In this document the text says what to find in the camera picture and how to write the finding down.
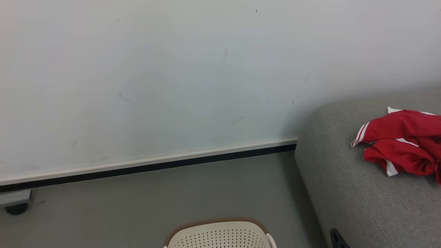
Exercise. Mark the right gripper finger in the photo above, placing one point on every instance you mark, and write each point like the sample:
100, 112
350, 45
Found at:
339, 241

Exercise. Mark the red garment with white stripes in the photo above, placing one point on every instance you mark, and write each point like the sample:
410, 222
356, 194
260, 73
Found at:
406, 131

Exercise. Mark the beige perforated plastic laundry basket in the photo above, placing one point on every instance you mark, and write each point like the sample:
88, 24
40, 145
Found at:
220, 237

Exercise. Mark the grey fabric sofa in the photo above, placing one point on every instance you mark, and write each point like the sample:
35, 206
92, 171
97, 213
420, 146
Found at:
344, 193

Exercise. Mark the black caster wheel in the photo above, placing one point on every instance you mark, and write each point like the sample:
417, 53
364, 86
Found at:
16, 208

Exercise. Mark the white black wall skirting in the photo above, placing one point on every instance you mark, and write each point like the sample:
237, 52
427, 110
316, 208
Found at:
155, 164

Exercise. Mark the grey cart base plate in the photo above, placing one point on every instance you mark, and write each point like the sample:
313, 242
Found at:
13, 197

